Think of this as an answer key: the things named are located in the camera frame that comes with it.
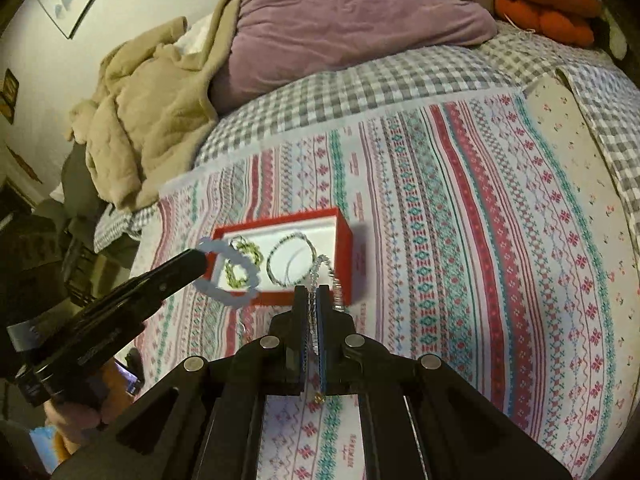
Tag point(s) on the person's left hand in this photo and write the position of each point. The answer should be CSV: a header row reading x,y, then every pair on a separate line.
x,y
72,420

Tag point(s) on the black crate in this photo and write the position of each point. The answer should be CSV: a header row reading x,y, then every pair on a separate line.
x,y
87,275

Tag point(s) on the orange plush toy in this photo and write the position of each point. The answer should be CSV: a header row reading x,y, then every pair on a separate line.
x,y
540,7

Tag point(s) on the cream floral cloth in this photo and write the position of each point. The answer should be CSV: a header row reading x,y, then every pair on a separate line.
x,y
565,125

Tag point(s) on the small wall picture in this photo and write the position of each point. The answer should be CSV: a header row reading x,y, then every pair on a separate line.
x,y
7,92

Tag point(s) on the grey clothing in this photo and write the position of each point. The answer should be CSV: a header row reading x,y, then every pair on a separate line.
x,y
80,190

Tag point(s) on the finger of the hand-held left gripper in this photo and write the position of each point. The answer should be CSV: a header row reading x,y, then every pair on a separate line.
x,y
172,270

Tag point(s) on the beige fleece blanket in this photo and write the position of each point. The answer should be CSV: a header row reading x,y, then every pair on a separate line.
x,y
150,110

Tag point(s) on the red jewelry box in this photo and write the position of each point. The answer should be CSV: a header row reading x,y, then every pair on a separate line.
x,y
345,260

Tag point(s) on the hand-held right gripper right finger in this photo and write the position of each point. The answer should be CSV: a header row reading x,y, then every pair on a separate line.
x,y
322,360

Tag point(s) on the grey checkered bed sheet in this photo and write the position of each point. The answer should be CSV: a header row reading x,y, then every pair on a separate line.
x,y
350,90

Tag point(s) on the striped patterned cloth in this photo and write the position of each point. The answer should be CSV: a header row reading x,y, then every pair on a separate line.
x,y
450,240

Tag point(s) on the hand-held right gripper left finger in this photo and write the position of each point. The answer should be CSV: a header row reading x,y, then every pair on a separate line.
x,y
304,355

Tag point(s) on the purple pillow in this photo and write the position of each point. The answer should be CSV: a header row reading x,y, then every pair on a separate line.
x,y
340,15

